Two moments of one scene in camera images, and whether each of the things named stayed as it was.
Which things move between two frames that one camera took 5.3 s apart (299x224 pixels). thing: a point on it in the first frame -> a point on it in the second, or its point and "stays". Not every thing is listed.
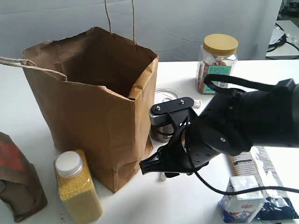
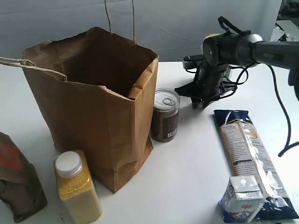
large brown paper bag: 96,89 stays
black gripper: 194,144 -> 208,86
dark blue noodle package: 256,162 stays
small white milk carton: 243,208 stays
